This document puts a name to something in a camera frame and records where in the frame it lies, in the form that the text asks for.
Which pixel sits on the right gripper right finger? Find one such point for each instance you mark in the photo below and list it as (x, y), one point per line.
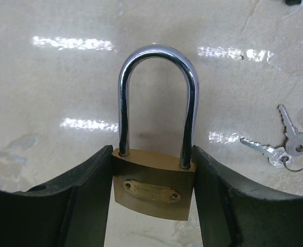
(236, 211)

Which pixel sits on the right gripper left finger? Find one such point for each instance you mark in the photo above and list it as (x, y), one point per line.
(68, 210)

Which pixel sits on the keys of long padlock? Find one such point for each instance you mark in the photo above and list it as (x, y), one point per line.
(292, 147)

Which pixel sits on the long shackle brass padlock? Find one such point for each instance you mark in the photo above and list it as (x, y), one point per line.
(152, 183)

